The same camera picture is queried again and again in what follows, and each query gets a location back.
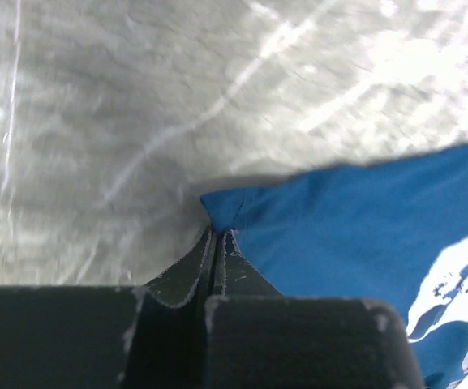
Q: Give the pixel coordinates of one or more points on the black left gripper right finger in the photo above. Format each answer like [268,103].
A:
[234,275]

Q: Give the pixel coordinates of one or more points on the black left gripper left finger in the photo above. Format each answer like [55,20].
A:
[185,283]

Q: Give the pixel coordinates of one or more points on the blue t shirt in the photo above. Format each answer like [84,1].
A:
[396,231]

